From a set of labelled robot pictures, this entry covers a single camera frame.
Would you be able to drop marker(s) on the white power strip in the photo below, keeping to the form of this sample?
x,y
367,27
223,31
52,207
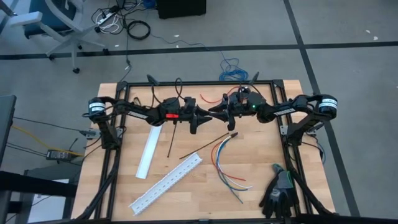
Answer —
x,y
105,18

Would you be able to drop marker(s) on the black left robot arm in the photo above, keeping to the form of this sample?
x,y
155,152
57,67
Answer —
x,y
136,114

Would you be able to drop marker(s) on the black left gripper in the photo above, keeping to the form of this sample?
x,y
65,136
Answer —
x,y
186,115

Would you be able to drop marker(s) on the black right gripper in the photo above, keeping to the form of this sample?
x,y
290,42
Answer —
x,y
230,118

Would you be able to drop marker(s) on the black box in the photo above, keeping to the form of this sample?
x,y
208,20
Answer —
x,y
180,9

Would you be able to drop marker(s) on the gray and black work glove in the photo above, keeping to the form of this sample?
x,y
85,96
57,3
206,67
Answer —
x,y
281,186

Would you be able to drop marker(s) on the black zip tie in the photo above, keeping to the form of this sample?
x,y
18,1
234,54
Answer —
x,y
205,146
171,143

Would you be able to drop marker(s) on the black desk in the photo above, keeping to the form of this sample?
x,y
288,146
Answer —
x,y
31,183

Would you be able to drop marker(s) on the white flat duct cover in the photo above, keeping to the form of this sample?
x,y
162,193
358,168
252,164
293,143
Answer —
x,y
149,152

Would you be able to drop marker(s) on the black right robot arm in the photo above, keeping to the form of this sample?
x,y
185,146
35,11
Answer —
x,y
284,112

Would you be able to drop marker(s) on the gray office chair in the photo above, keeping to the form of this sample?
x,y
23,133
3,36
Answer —
x,y
74,34

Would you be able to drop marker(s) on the black power adapter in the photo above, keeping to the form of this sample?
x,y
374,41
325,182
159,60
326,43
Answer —
x,y
57,154

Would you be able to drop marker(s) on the black spool with white label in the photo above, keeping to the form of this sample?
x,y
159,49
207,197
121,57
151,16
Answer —
x,y
245,90

